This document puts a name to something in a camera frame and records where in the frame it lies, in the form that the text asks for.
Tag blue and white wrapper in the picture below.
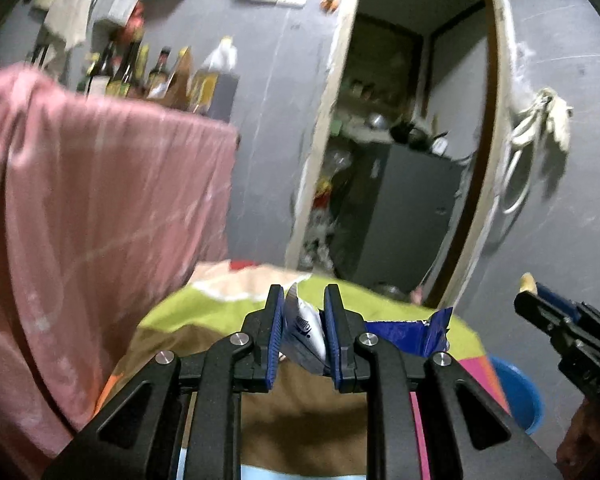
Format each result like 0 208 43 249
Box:
280 282 454 376

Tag tall dark sauce bottle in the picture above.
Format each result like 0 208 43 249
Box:
105 42 141 99

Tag black wok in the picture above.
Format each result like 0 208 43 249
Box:
390 122 451 154

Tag large cooking oil bottle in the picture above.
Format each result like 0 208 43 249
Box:
190 36 241 124

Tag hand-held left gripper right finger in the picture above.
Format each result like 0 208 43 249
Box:
324 283 563 480

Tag colourful patchwork cloth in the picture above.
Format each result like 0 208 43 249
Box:
95 260 512 480

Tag blue plastic basin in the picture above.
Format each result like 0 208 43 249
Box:
486 355 546 437

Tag person's right hand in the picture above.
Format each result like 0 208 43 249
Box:
555 397 600 480

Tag hanging beige rag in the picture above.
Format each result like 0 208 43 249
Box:
42 0 96 52

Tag grey cabinet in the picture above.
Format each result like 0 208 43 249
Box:
330 142 469 294

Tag white perforated utensil holder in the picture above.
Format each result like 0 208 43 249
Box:
97 0 141 29

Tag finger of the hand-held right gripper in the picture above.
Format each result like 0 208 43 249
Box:
535 282 583 325
514 290 566 343

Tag wooden shelf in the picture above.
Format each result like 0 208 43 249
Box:
340 15 426 117

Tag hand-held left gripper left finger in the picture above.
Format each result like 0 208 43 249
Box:
40 284 286 480

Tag yellow bag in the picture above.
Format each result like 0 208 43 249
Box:
314 177 333 209

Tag red label sauce bottle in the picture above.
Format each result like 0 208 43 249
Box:
147 47 174 97

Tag white rubber gloves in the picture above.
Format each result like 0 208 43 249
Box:
545 92 574 151

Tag pink checked cloth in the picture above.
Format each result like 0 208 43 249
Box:
0 62 242 480

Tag brown paper packet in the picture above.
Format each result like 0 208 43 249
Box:
165 47 191 109

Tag yellow cap sauce bottle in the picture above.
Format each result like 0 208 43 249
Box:
135 45 151 92

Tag red plastic bag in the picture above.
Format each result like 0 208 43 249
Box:
117 2 146 44

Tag wooden door frame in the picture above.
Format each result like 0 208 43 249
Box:
285 0 519 311

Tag white shower hose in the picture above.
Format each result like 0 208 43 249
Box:
500 87 556 216

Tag white plastic sack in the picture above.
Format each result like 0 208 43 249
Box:
302 210 338 270

